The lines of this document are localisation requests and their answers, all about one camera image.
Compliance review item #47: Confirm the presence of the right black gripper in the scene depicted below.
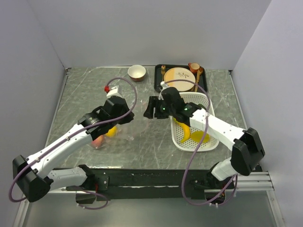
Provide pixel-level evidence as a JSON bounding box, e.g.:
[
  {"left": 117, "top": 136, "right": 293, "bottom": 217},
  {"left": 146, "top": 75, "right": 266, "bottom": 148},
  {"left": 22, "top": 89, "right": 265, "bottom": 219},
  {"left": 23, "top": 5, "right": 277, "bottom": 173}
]
[{"left": 143, "top": 96, "right": 176, "bottom": 119}]

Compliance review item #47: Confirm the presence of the yellow lemon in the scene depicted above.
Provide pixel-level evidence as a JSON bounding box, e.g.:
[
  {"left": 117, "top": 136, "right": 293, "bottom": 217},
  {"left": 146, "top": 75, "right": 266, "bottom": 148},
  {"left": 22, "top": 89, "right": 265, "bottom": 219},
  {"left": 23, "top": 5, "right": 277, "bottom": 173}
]
[{"left": 105, "top": 126, "right": 117, "bottom": 138}]

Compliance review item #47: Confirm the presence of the clear zip top bag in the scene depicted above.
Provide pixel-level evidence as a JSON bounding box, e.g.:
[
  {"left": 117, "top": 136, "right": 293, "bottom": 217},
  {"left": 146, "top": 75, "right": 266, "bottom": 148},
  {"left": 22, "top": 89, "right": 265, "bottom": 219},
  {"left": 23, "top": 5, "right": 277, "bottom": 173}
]
[{"left": 101, "top": 99, "right": 150, "bottom": 148}]

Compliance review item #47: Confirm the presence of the yellow banana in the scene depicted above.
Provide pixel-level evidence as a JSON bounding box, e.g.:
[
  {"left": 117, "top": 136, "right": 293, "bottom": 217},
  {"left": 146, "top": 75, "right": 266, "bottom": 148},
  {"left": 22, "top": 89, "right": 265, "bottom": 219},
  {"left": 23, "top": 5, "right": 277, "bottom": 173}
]
[{"left": 173, "top": 118, "right": 191, "bottom": 143}]

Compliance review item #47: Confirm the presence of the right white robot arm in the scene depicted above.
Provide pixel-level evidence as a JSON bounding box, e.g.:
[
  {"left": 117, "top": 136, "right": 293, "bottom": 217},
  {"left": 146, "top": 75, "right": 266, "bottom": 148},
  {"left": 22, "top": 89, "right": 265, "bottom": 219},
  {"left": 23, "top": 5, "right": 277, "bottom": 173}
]
[{"left": 143, "top": 87, "right": 265, "bottom": 188}]

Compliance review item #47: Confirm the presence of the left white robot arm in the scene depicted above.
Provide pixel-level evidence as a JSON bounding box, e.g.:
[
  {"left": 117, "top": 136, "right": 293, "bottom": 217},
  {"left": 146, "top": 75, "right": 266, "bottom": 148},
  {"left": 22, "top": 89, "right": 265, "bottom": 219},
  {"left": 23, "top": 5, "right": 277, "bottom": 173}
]
[{"left": 12, "top": 96, "right": 134, "bottom": 202}]

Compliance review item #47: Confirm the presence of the black serving tray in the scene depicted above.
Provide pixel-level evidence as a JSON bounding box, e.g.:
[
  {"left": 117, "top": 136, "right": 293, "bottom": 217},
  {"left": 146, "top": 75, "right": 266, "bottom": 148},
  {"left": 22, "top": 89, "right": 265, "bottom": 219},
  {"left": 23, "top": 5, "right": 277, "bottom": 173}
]
[{"left": 154, "top": 64, "right": 208, "bottom": 92}]

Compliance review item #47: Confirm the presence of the white and brown bowl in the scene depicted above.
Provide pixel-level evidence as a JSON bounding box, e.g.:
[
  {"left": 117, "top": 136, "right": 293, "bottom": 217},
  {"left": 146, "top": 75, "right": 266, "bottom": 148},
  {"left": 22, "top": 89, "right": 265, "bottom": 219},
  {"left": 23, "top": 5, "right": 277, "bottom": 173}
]
[{"left": 127, "top": 65, "right": 146, "bottom": 82}]

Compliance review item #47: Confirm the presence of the cream and orange plate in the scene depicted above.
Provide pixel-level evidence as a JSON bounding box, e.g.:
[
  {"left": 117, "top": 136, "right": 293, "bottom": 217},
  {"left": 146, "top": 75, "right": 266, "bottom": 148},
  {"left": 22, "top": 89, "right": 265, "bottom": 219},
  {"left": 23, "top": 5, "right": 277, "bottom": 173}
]
[{"left": 164, "top": 67, "right": 196, "bottom": 92}]

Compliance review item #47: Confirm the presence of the gold fork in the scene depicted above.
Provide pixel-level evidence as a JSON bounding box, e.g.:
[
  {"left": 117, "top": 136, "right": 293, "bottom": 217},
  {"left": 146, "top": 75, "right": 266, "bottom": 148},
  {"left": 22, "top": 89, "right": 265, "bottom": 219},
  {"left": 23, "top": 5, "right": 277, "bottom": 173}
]
[{"left": 161, "top": 65, "right": 166, "bottom": 81}]

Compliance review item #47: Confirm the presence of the white perforated plastic basket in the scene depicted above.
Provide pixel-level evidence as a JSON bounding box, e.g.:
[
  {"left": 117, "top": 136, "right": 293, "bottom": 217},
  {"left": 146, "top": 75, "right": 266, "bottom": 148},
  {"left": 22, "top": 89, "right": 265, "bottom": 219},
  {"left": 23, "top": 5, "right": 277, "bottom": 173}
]
[{"left": 170, "top": 92, "right": 219, "bottom": 152}]

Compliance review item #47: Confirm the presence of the small orange cup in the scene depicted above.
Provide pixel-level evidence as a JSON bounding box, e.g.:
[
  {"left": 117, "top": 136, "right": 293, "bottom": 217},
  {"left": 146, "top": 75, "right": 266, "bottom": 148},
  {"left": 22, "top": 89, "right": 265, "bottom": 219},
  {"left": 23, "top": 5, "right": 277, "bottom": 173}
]
[{"left": 188, "top": 62, "right": 200, "bottom": 74}]

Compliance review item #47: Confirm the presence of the gold spoon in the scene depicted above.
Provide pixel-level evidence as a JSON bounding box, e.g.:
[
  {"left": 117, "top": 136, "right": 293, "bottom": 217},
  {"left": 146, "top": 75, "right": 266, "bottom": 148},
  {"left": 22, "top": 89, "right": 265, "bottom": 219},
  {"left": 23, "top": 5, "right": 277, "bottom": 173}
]
[{"left": 194, "top": 67, "right": 203, "bottom": 92}]

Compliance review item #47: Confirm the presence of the yellow star fruit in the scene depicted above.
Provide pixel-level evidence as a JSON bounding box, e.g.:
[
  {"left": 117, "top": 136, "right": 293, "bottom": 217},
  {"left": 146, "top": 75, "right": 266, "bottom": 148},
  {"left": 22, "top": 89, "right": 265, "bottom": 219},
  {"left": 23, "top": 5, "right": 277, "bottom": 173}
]
[{"left": 190, "top": 131, "right": 210, "bottom": 143}]

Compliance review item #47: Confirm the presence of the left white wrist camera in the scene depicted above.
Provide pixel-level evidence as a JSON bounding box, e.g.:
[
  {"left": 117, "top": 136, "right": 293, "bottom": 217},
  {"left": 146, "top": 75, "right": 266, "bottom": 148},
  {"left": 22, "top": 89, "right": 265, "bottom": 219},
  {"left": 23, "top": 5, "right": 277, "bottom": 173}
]
[{"left": 104, "top": 86, "right": 122, "bottom": 99}]

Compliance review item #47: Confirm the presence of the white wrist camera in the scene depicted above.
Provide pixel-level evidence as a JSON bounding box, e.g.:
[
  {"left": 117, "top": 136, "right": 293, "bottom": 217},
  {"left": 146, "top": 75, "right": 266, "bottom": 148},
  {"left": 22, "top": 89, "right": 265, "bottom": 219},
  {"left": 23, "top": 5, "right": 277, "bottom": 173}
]
[
  {"left": 104, "top": 86, "right": 122, "bottom": 99},
  {"left": 158, "top": 81, "right": 169, "bottom": 100}
]

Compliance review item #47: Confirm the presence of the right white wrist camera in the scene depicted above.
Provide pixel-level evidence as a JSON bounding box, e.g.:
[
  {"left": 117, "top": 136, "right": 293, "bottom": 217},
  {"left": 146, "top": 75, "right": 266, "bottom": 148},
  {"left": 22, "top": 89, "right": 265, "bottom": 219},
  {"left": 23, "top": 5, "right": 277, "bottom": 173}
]
[{"left": 158, "top": 81, "right": 169, "bottom": 100}]

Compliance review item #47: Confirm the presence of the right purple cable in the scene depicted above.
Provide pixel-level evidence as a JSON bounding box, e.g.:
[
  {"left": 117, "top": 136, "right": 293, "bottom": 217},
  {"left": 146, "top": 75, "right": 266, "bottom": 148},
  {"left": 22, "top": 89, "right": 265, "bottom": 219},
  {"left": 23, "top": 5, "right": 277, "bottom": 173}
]
[{"left": 181, "top": 79, "right": 239, "bottom": 207}]

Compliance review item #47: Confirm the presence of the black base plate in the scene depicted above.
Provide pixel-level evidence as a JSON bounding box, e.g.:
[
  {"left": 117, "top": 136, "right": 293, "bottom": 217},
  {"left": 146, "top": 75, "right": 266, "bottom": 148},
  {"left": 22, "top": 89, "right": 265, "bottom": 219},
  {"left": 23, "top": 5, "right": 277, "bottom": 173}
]
[{"left": 47, "top": 167, "right": 240, "bottom": 204}]

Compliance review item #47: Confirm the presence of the aluminium mounting rail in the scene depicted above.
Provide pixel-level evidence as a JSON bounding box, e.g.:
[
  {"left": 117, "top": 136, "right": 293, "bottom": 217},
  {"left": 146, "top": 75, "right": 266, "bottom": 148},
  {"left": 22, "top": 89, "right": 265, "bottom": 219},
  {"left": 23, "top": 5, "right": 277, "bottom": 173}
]
[{"left": 23, "top": 171, "right": 275, "bottom": 194}]

